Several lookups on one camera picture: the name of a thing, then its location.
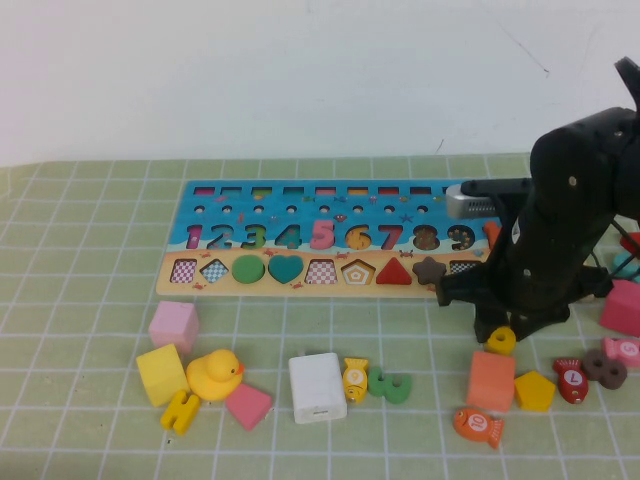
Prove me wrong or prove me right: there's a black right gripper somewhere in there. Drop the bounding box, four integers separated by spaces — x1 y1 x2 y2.
436 197 616 345

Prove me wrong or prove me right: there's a yellow number six piece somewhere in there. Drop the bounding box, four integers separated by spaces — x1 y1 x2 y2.
485 325 518 358

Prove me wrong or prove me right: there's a brown number eight piece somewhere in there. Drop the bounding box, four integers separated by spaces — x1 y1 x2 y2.
580 348 629 391

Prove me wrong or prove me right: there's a brown star piece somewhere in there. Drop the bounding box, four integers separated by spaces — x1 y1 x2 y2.
412 256 448 287

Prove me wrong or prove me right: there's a red triangle piece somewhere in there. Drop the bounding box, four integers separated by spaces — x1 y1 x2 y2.
375 256 414 286

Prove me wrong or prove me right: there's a teal number piece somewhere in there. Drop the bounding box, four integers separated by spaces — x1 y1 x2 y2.
611 251 640 283

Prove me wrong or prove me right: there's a green number three piece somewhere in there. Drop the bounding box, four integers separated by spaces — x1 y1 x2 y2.
367 366 414 405

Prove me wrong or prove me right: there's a pink number five piece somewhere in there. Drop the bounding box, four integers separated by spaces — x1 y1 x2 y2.
309 219 338 252

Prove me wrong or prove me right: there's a teal heart piece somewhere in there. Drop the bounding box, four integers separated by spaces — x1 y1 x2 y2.
267 254 305 285

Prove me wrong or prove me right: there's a blue sea themed puzzle board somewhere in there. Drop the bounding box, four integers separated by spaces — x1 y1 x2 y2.
155 179 599 304

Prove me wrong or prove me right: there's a green circle piece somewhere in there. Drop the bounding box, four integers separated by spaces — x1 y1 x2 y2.
231 254 267 286

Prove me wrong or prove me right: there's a yellow H-shaped piece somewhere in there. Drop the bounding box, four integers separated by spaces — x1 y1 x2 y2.
159 389 202 435

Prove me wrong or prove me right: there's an orange rectangle block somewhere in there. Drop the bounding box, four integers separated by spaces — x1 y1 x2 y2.
465 350 517 414

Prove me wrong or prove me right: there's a yellow pentagon block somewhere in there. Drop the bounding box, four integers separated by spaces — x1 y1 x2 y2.
513 370 558 413

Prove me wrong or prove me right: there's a red fish number seven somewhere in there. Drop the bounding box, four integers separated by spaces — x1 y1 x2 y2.
551 356 589 405

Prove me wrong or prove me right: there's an orange fish number ten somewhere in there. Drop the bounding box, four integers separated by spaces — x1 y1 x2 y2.
452 406 506 450

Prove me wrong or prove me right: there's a pink fish number five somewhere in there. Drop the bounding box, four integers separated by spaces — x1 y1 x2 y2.
600 335 640 371

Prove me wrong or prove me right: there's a dark pink block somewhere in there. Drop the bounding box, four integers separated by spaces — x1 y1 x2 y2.
599 279 640 338

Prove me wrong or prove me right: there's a yellow fish number nine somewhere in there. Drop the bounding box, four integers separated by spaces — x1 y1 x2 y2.
341 356 370 404

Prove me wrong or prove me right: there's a white power adapter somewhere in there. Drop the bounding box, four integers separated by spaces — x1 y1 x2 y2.
287 351 349 425

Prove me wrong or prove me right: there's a pink trapezoid block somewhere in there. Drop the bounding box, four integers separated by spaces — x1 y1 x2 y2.
223 382 274 432

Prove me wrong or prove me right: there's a yellow rubber duck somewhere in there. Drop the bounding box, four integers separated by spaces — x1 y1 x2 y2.
185 348 247 402

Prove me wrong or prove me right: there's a light pink square block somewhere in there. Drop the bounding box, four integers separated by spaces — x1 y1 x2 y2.
147 300 201 355

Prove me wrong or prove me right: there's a yellow diamond block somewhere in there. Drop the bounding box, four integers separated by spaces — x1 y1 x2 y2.
135 342 191 408

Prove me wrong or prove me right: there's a green grid table mat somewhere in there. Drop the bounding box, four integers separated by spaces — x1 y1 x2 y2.
0 149 640 480

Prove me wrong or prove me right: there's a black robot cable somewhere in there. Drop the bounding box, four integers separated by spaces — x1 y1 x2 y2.
587 219 640 282

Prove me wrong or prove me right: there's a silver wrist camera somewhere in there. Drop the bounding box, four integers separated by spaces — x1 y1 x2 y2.
444 178 532 221

